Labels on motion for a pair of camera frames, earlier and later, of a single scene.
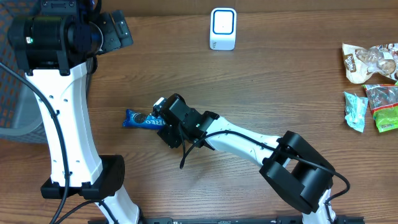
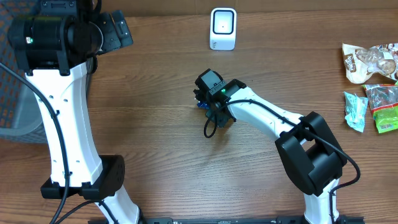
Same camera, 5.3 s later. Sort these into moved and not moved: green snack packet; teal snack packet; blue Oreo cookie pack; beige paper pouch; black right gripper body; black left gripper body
Moved: blue Oreo cookie pack; black right gripper body
Not moved: black left gripper body; green snack packet; beige paper pouch; teal snack packet
